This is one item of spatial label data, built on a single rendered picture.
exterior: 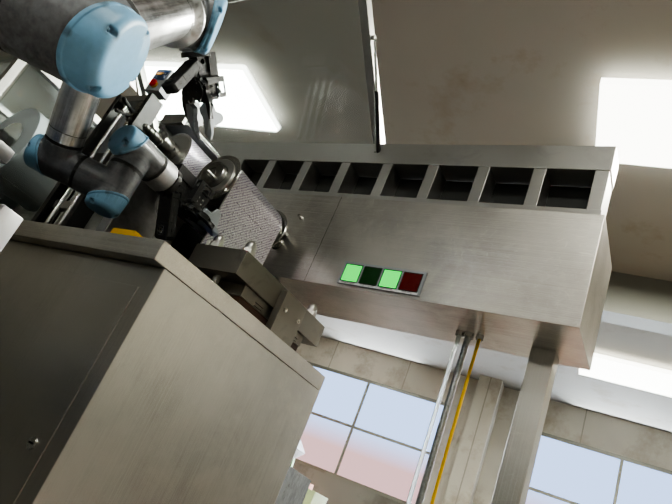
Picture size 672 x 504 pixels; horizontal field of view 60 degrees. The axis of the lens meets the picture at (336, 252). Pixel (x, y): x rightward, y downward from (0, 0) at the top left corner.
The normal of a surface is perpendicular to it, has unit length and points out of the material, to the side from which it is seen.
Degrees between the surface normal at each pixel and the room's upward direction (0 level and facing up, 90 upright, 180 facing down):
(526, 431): 90
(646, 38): 180
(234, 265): 90
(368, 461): 90
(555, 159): 90
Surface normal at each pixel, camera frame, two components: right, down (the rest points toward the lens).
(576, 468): -0.31, -0.51
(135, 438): 0.83, 0.11
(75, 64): -0.15, 0.62
